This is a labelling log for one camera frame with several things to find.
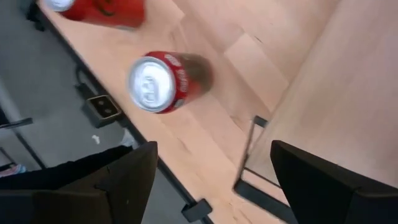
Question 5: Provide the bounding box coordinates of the red Coke Zero can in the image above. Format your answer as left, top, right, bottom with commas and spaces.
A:
43, 0, 146, 30

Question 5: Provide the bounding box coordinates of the red Coca-Cola original can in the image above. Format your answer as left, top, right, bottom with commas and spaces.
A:
126, 50, 215, 114

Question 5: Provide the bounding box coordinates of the wooden shelf with black legs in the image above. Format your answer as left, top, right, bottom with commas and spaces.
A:
233, 0, 398, 224

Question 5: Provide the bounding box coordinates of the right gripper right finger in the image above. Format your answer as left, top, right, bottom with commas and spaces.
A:
270, 139, 398, 224

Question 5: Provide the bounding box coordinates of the black floor socket box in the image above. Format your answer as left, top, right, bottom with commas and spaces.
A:
81, 94, 123, 129

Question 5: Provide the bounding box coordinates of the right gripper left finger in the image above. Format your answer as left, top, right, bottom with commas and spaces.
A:
0, 141, 159, 224

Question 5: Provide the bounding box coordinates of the black metal stand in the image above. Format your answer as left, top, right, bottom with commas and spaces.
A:
0, 117, 34, 130

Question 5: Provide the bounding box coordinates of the black table clamp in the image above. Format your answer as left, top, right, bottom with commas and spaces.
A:
181, 198, 214, 223
26, 0, 46, 32

